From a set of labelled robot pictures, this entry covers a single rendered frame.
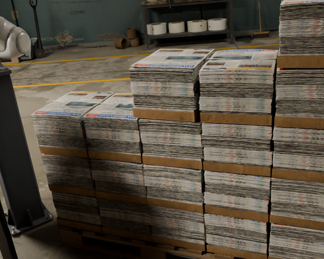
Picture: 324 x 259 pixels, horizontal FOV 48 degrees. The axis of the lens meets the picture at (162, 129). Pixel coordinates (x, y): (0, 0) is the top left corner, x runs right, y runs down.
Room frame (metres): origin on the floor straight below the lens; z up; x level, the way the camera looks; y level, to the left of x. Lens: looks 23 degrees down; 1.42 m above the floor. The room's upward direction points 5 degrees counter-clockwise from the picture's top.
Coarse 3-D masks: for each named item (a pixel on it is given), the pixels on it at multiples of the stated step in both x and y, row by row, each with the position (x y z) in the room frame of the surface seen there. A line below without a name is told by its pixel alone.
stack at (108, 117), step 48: (96, 96) 1.92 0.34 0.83; (48, 144) 1.71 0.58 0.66; (96, 144) 1.61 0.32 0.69; (144, 144) 1.52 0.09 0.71; (192, 144) 1.44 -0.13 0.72; (240, 144) 1.36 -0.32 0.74; (144, 192) 1.53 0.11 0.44; (192, 192) 1.43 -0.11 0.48; (240, 192) 1.36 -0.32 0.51; (144, 240) 1.54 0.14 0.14; (192, 240) 1.44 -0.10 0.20; (240, 240) 1.35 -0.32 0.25
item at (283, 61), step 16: (288, 64) 1.29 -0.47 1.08; (304, 64) 1.27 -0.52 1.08; (320, 64) 1.25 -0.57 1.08; (320, 128) 1.24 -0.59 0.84; (272, 176) 1.30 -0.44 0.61; (288, 176) 1.27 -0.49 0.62; (304, 176) 1.25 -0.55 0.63; (320, 176) 1.23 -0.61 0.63; (288, 224) 1.27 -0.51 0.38; (304, 224) 1.25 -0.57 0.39; (320, 224) 1.22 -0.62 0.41
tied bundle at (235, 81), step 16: (208, 64) 1.48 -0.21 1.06; (224, 64) 1.45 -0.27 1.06; (240, 64) 1.43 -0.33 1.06; (256, 64) 1.41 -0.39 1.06; (272, 64) 1.39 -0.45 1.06; (208, 80) 1.40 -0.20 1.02; (224, 80) 1.37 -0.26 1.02; (240, 80) 1.35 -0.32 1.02; (256, 80) 1.33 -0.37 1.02; (272, 80) 1.31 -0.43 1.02; (208, 96) 1.40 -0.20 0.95; (224, 96) 1.38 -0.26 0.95; (240, 96) 1.36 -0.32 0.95; (256, 96) 1.34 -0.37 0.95; (272, 96) 1.32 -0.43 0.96; (208, 112) 1.40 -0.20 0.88; (224, 112) 1.38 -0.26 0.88; (240, 112) 1.35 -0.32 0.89; (256, 112) 1.33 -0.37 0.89; (272, 112) 1.38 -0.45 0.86
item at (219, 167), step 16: (128, 160) 1.55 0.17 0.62; (144, 160) 1.52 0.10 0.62; (160, 160) 1.48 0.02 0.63; (176, 160) 1.45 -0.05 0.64; (192, 160) 1.43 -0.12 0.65; (272, 160) 1.36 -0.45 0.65; (64, 192) 1.70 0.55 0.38; (80, 192) 1.66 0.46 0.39; (96, 192) 1.62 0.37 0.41; (176, 208) 1.46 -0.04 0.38; (192, 208) 1.43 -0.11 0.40; (208, 208) 1.40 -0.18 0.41; (224, 208) 1.37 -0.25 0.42; (64, 224) 1.72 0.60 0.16; (80, 224) 1.68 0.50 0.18; (160, 240) 1.50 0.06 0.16; (176, 240) 1.47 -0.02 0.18; (240, 256) 1.35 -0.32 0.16; (256, 256) 1.32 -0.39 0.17
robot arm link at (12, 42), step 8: (0, 16) 1.90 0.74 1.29; (0, 24) 1.84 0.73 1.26; (8, 24) 1.88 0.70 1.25; (0, 32) 1.83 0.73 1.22; (8, 32) 1.86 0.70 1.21; (16, 32) 1.86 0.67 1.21; (24, 32) 1.90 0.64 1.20; (0, 40) 1.83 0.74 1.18; (8, 40) 1.84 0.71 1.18; (16, 40) 1.85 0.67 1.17; (24, 40) 1.89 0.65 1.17; (0, 48) 1.84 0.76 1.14; (8, 48) 1.84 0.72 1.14; (16, 48) 1.84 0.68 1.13; (24, 48) 1.88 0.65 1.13; (0, 56) 1.89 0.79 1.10; (8, 56) 1.87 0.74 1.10; (16, 56) 1.88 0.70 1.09
